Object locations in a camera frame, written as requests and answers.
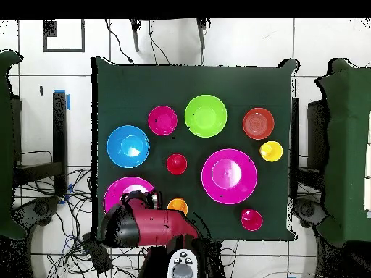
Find yellow cup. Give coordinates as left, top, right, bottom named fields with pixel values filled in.
left=259, top=140, right=284, bottom=163

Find black tripod leg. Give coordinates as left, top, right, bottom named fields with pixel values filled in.
left=129, top=19, right=141, bottom=53
left=196, top=18, right=211, bottom=66

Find blue bowl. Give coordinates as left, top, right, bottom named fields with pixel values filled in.
left=106, top=125, right=151, bottom=169

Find tangle of cables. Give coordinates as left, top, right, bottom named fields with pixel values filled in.
left=14, top=167, right=157, bottom=278

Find green bowl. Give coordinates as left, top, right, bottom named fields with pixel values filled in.
left=184, top=94, right=228, bottom=138

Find black square floor frame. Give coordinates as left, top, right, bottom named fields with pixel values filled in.
left=42, top=19, right=86, bottom=53

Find black cable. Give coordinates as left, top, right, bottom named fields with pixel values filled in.
left=104, top=19, right=135, bottom=64

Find large pink bowl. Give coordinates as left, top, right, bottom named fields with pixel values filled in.
left=103, top=176, right=156, bottom=214
left=201, top=148, right=258, bottom=206

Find orange cup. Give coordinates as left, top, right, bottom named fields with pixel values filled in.
left=167, top=197, right=189, bottom=216

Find orange bowl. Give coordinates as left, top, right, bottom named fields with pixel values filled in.
left=242, top=107, right=275, bottom=140

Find dark green table cloth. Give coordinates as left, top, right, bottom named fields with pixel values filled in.
left=91, top=56, right=299, bottom=242

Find neighbouring green covered table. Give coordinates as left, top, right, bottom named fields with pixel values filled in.
left=0, top=49, right=28, bottom=241
left=315, top=57, right=371, bottom=244

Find red cup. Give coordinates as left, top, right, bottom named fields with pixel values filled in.
left=165, top=153, right=188, bottom=176

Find small crimson bowl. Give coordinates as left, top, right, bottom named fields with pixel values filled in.
left=147, top=105, right=178, bottom=136

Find blue tape piece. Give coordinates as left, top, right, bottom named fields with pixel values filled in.
left=54, top=88, right=72, bottom=111

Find black stand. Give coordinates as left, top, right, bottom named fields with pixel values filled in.
left=12, top=90, right=69, bottom=198
left=290, top=97, right=300, bottom=201

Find black power brick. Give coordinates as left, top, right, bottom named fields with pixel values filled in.
left=82, top=234, right=113, bottom=274

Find crimson cup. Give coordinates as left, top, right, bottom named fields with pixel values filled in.
left=241, top=208, right=264, bottom=232

